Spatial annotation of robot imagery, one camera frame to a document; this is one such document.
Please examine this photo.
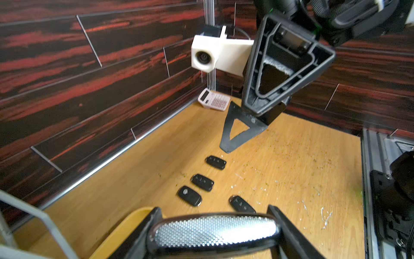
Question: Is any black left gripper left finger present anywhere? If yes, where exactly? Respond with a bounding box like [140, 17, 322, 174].
[109, 207, 163, 259]

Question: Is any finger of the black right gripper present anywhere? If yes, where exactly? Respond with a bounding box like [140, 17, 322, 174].
[220, 101, 267, 153]

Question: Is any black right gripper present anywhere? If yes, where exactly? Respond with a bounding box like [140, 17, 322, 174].
[242, 1, 400, 117]

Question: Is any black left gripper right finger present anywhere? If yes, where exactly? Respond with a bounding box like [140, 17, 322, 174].
[267, 205, 325, 259]

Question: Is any black three-button car key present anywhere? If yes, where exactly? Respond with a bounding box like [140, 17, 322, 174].
[205, 155, 226, 170]

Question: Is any silver-edged car key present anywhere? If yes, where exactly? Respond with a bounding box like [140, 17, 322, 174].
[146, 213, 281, 259]

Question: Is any yellow storage box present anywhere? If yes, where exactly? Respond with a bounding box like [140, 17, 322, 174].
[89, 207, 154, 259]

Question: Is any white calculator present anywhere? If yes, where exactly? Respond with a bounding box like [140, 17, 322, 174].
[198, 88, 231, 111]

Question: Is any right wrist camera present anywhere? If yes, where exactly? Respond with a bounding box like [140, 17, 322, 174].
[191, 25, 254, 77]

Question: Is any aluminium right corner post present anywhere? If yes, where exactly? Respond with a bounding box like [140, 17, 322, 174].
[203, 0, 217, 92]

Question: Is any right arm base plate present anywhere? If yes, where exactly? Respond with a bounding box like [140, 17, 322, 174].
[370, 170, 414, 251]

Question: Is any white wire shelf rack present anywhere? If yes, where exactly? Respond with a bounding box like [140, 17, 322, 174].
[1, 191, 78, 259]

